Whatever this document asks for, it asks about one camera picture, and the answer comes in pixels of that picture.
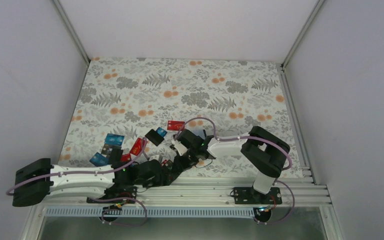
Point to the red VIP card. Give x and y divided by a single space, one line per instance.
174 125

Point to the blue card under black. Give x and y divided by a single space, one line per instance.
162 132

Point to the blue card far left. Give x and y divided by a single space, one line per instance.
99 160

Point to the black card far left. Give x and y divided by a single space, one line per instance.
115 156

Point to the floral patterned table mat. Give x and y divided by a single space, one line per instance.
130 96

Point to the black card holder wallet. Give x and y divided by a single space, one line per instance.
200 133

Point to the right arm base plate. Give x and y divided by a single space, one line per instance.
249 196

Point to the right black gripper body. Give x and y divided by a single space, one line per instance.
190 160

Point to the black card upper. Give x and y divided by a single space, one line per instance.
154 137

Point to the aluminium rail frame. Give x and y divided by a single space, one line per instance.
216 192

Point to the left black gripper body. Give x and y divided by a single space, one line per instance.
161 180

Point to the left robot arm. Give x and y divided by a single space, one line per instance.
42 180

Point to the blue card with chip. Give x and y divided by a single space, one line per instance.
112 142

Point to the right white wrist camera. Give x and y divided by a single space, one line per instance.
178 147

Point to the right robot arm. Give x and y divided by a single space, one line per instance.
266 152

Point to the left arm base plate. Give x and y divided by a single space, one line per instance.
116 196

